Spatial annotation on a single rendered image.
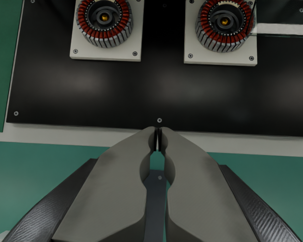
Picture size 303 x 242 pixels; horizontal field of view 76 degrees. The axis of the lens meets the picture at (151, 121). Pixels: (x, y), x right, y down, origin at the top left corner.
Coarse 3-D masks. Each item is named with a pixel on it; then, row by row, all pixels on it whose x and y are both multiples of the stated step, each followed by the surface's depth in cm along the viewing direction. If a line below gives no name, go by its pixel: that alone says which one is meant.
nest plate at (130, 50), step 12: (132, 0) 42; (132, 12) 42; (96, 24) 42; (72, 36) 42; (132, 36) 41; (72, 48) 41; (84, 48) 41; (96, 48) 41; (108, 48) 41; (120, 48) 41; (132, 48) 41; (120, 60) 42; (132, 60) 41
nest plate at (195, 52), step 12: (192, 0) 42; (204, 0) 42; (252, 0) 42; (192, 12) 42; (192, 24) 41; (192, 36) 41; (252, 36) 41; (192, 48) 41; (204, 48) 41; (240, 48) 41; (252, 48) 40; (192, 60) 40; (204, 60) 40; (216, 60) 40; (228, 60) 40; (240, 60) 40; (252, 60) 40
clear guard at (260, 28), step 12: (264, 0) 15; (276, 0) 15; (288, 0) 15; (300, 0) 15; (252, 12) 16; (264, 12) 16; (276, 12) 16; (288, 12) 16; (300, 12) 16; (252, 24) 16; (264, 24) 16; (276, 24) 16; (288, 24) 16; (300, 24) 16; (276, 36) 17; (288, 36) 17; (300, 36) 17
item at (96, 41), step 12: (84, 0) 39; (96, 0) 39; (108, 0) 39; (120, 0) 38; (84, 12) 39; (96, 12) 41; (108, 12) 39; (120, 12) 38; (84, 24) 38; (108, 24) 39; (120, 24) 38; (132, 24) 41; (84, 36) 40; (96, 36) 38; (108, 36) 38; (120, 36) 38
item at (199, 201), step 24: (168, 144) 10; (192, 144) 10; (168, 168) 10; (192, 168) 9; (216, 168) 9; (168, 192) 7; (192, 192) 8; (216, 192) 8; (168, 216) 7; (192, 216) 7; (216, 216) 7; (240, 216) 7; (168, 240) 7; (192, 240) 6; (216, 240) 6; (240, 240) 6
